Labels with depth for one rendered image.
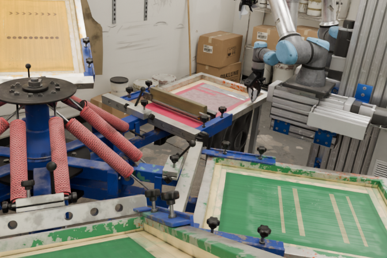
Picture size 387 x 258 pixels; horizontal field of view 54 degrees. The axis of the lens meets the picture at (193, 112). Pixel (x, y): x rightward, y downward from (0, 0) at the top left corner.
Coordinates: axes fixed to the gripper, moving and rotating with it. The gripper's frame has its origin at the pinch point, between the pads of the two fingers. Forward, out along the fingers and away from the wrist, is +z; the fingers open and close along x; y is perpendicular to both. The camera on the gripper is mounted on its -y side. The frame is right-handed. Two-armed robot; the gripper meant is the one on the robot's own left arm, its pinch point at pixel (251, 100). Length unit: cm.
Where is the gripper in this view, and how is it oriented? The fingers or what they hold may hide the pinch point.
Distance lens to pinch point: 230.7
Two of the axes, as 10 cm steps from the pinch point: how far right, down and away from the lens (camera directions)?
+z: -0.5, 9.1, 4.2
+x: -7.8, -3.0, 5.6
